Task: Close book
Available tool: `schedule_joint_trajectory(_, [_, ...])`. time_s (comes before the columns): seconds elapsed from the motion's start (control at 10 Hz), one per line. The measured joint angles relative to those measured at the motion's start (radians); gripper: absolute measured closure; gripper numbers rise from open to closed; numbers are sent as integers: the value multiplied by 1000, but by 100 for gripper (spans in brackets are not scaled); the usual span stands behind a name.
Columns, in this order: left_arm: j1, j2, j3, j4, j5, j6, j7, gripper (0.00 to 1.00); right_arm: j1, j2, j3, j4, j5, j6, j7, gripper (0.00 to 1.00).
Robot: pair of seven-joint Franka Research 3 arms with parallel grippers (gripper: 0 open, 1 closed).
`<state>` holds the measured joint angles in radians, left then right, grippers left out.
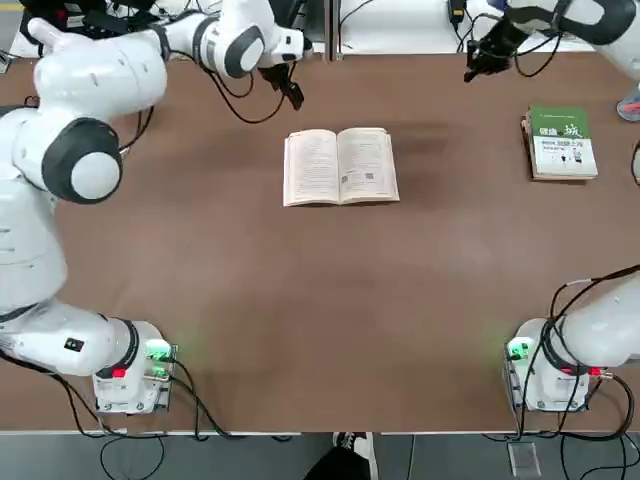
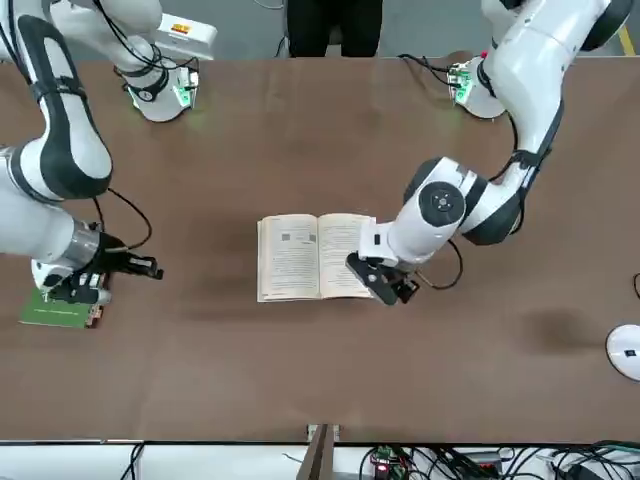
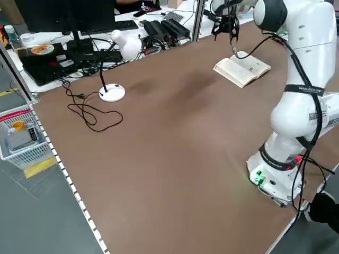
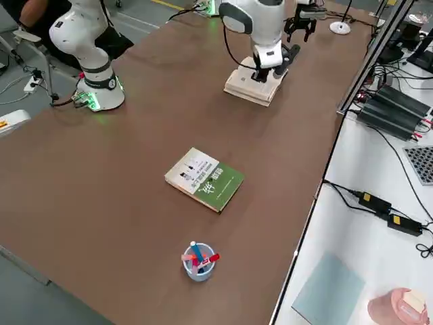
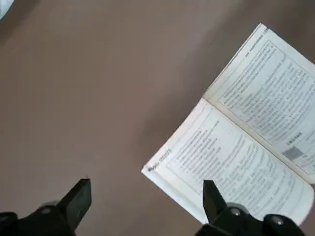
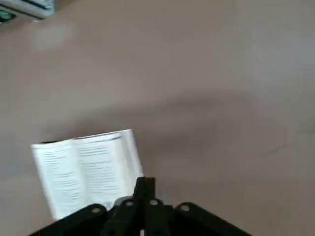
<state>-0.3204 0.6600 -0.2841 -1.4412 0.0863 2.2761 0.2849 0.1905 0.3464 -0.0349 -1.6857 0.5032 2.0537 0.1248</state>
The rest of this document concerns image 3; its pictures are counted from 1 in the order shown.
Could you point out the black keyboard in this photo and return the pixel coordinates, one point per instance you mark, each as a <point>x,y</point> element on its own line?
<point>125,25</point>

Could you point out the cardboard box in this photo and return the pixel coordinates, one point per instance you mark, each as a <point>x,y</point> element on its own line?
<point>174,3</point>

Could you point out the aluminium frame post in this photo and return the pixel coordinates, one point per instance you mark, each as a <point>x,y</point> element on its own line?
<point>198,23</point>
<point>16,76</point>

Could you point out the flat black electronics box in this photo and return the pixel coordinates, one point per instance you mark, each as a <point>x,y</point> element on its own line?
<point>106,56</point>

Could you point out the pale teal sheet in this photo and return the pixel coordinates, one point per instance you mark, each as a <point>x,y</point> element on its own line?
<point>247,15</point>

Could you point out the grey box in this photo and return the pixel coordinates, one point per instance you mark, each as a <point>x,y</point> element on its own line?
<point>21,140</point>

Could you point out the black computer monitor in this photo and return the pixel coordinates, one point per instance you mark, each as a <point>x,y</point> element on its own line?
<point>66,16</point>

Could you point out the black remote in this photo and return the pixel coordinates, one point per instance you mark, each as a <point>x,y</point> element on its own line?
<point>32,134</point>

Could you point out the white plastic basket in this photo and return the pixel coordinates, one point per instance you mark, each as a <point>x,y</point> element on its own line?
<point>31,156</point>

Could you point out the clear bottle white cap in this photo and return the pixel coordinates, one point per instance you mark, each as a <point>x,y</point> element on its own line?
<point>12,39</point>

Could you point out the red white band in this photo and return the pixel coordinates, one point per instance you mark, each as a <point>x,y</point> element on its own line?
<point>13,115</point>

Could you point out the yellow cup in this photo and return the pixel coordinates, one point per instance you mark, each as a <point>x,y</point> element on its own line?
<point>18,126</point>

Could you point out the black finned power supply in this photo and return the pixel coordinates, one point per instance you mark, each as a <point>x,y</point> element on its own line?
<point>156,29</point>
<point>174,27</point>

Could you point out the paperback book cream pages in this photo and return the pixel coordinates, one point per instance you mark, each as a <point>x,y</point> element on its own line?
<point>238,71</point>

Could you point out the black mini computer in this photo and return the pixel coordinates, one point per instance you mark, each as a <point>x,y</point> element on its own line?
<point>79,46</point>

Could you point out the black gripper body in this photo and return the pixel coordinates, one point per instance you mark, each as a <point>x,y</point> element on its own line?
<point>229,20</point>

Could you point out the white desk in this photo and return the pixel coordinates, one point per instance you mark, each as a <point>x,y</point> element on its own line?
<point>124,16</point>
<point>208,30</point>

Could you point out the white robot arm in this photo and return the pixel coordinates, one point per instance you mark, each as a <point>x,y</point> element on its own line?
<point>304,66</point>

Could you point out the perforated metal plate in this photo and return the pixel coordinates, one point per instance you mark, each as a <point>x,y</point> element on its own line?
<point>173,16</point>

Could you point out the black phone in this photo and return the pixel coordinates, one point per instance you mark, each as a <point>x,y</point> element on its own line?
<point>139,13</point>

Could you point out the orange disc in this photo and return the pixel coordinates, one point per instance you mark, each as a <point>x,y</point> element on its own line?
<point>41,49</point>

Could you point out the white desk lamp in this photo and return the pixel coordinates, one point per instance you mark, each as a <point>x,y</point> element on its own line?
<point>112,94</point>

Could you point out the large black equipment case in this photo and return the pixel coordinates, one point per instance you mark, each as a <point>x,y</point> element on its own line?
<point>45,68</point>

